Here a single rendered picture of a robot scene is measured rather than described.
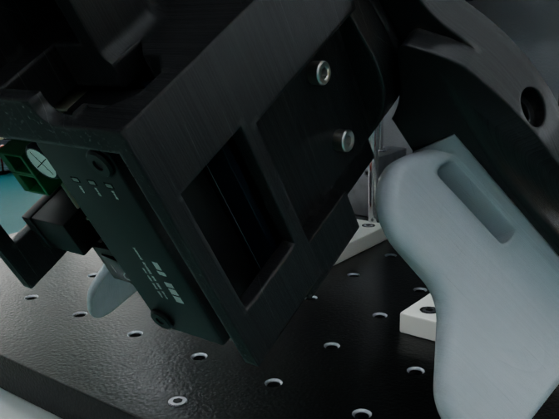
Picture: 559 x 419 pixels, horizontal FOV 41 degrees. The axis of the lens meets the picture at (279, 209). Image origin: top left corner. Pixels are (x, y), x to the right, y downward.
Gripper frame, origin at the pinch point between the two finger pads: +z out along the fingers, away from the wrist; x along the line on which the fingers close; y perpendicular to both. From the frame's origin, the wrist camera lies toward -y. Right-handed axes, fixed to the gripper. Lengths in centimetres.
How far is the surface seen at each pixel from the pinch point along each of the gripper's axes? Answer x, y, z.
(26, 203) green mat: -60, -17, 21
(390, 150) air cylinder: -20.9, -30.6, 20.3
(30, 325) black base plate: -25.6, 1.2, 8.0
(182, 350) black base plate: -15.8, -1.2, 9.4
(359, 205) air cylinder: -22.3, -25.8, 22.7
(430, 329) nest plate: -5.6, -8.8, 13.1
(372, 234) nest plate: -16.7, -19.7, 19.0
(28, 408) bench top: -20.9, 5.4, 8.1
